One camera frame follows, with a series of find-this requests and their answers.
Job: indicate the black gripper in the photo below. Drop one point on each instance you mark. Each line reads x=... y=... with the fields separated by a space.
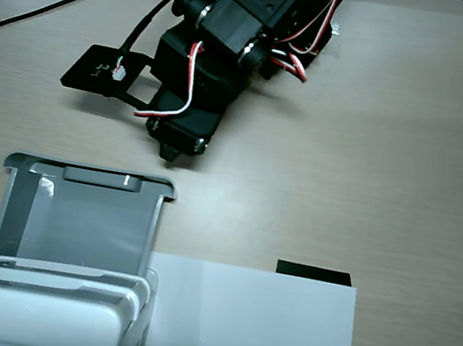
x=180 y=133

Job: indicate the grey plastic drawer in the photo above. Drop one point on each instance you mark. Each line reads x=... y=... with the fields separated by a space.
x=86 y=220

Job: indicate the white plastic drawer cabinet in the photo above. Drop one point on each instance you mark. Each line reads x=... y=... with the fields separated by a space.
x=21 y=315

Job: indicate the white paper sheet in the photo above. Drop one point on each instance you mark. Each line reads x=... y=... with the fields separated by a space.
x=253 y=332

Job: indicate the black wrist camera board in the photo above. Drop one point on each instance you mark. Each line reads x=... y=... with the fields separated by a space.
x=84 y=68

